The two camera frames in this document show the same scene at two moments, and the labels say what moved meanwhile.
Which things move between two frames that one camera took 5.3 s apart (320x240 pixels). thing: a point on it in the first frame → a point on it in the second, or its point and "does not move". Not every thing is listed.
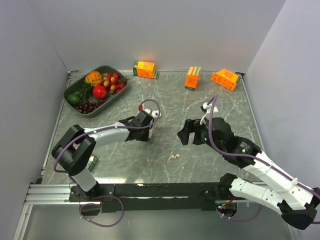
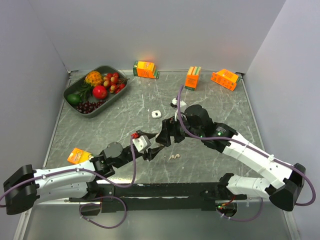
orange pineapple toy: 94,78 does not move
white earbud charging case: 155,114 does not move
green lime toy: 74,99 does not move
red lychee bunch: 115,84 does not move
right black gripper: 190,125 → 169,128
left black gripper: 145,138 → 152,152
